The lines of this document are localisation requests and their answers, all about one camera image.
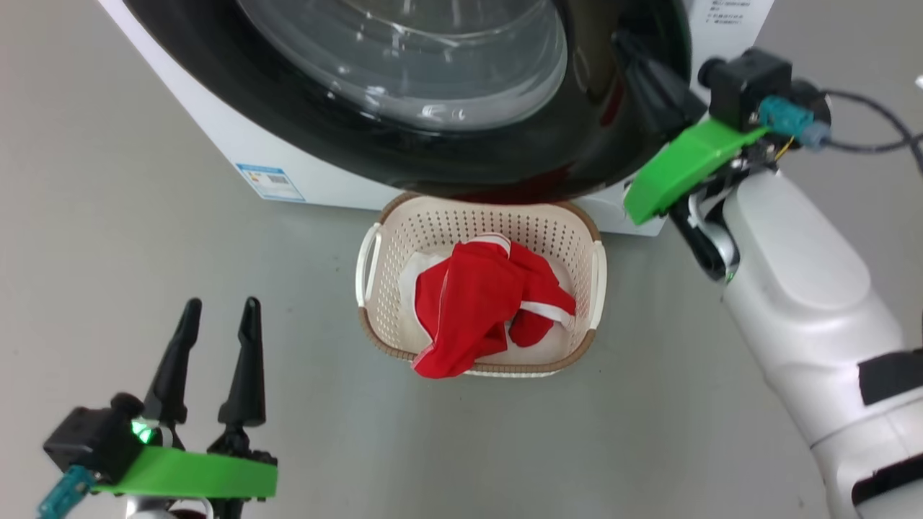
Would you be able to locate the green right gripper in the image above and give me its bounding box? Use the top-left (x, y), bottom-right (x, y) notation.
top-left (613, 29), bottom-right (776, 280)

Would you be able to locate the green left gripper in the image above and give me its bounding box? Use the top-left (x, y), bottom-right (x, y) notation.
top-left (94, 296), bottom-right (278, 500)

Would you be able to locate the red and white garment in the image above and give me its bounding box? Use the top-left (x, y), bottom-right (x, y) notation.
top-left (399, 234), bottom-right (578, 380)

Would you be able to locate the washing machine glass door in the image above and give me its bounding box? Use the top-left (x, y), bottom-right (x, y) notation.
top-left (123, 0), bottom-right (694, 205)

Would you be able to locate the cream perforated basket brown rim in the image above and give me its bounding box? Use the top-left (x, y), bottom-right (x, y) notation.
top-left (355, 192), bottom-right (608, 378)

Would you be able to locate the white front-load washing machine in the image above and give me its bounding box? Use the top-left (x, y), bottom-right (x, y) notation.
top-left (97, 0), bottom-right (776, 237)

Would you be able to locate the small printed text label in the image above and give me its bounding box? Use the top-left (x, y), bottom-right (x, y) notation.
top-left (703, 0), bottom-right (755, 27)

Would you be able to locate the blue energy label sticker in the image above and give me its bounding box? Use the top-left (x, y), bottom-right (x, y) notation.
top-left (236, 164), bottom-right (306, 203)

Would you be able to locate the teal right camera connector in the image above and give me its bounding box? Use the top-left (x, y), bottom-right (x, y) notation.
top-left (757, 96), bottom-right (831, 149)

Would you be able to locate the teal camera connector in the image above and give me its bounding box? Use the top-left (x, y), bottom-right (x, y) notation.
top-left (37, 465), bottom-right (96, 519)
top-left (757, 96), bottom-right (831, 149)

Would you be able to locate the teal left camera connector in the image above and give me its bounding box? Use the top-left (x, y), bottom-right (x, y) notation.
top-left (37, 465), bottom-right (96, 519)

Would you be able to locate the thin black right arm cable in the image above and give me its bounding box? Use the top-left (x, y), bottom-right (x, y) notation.
top-left (821, 90), bottom-right (923, 177)

